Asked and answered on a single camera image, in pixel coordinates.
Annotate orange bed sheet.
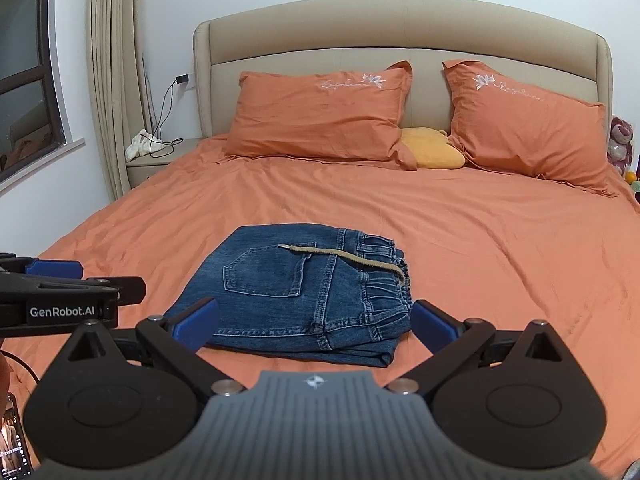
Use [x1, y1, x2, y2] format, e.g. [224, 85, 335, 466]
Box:
[5, 132, 640, 480]

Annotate black charger cable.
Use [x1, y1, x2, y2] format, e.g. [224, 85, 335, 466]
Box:
[149, 80, 185, 150]

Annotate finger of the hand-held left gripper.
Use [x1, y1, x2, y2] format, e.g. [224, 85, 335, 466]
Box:
[0, 254, 84, 279]
[30, 275, 147, 307]

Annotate dark framed window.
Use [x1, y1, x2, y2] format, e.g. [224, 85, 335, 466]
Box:
[0, 0, 69, 184]

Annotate white cloth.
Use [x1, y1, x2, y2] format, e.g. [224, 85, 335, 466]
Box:
[124, 129, 167, 163]

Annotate beige padded headboard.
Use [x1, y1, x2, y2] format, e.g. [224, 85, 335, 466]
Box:
[193, 0, 614, 147]

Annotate smartphone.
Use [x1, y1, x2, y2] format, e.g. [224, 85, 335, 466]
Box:
[0, 392, 36, 477]

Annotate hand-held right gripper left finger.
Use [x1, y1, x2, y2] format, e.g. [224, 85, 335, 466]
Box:
[50, 297, 247, 397]

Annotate beige curtain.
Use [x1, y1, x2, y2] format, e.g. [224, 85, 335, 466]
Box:
[87, 0, 152, 204]

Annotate beige nightstand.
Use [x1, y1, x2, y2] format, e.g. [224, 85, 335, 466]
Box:
[125, 137, 204, 192]

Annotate orange embroidered pillow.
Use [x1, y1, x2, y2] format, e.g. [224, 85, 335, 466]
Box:
[442, 58, 614, 196]
[222, 60, 419, 171]

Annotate yellow cushion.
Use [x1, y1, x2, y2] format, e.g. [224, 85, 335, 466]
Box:
[400, 126, 467, 170]

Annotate blue denim pants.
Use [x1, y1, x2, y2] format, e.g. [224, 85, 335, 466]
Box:
[162, 225, 414, 369]

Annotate pink plush toy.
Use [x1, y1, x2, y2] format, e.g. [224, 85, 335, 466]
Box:
[607, 116, 637, 177]

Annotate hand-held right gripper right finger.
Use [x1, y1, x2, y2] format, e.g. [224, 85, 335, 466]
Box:
[384, 299, 587, 397]

